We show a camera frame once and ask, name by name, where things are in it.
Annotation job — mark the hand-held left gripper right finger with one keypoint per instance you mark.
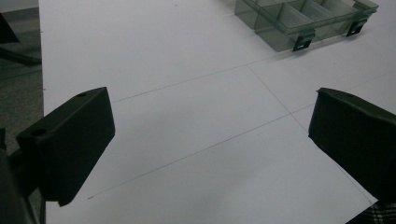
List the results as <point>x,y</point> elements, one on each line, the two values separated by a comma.
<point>358,137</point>

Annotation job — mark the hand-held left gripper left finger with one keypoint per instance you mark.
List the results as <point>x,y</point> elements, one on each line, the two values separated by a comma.
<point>71,146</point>

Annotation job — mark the plaid cloth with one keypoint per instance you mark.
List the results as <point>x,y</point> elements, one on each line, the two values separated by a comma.
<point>378,214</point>

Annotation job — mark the clear plastic compartment box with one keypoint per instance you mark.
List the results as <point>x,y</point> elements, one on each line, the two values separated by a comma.
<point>299,21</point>

